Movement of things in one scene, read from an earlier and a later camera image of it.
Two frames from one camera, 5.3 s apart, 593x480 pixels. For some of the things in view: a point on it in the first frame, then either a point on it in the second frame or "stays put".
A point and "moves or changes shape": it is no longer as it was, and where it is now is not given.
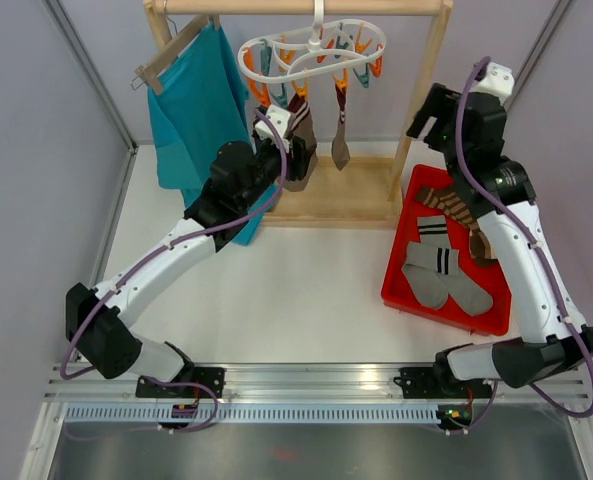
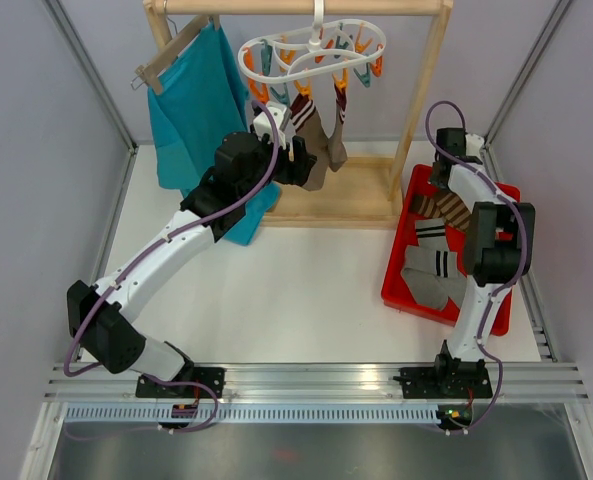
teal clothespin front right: x=364 y=79 stays put
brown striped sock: x=445 y=202 moves or changes shape
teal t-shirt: x=205 y=107 stays put
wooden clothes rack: x=352 y=191 stays put
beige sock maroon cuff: x=302 y=126 moves or changes shape
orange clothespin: x=342 y=83 stays put
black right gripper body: x=441 y=103 to x=436 y=181
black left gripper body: x=296 y=166 stays put
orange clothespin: x=263 y=95 stays put
